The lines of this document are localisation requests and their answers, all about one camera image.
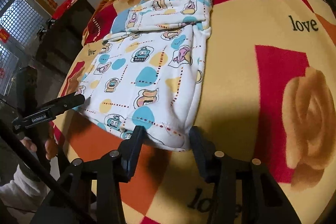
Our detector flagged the dark wooden table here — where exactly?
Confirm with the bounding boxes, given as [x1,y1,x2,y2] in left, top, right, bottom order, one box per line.
[35,0,95,76]

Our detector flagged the red yellow rose blanket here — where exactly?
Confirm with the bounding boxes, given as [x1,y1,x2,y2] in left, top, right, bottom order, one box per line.
[53,0,335,223]

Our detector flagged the barred window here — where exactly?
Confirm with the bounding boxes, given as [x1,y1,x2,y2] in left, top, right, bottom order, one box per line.
[1,0,50,97]

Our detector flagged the white sleeve forearm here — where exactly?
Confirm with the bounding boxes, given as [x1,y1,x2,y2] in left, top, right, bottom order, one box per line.
[1,164,47,211]

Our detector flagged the person's left hand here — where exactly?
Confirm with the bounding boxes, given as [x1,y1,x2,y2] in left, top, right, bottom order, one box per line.
[19,125,60,161]

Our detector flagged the red cloth on table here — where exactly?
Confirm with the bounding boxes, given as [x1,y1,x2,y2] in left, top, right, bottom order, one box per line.
[51,0,78,20]

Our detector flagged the white cartoon print baby garment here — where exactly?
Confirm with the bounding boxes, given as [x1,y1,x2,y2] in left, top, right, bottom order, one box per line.
[76,0,213,151]

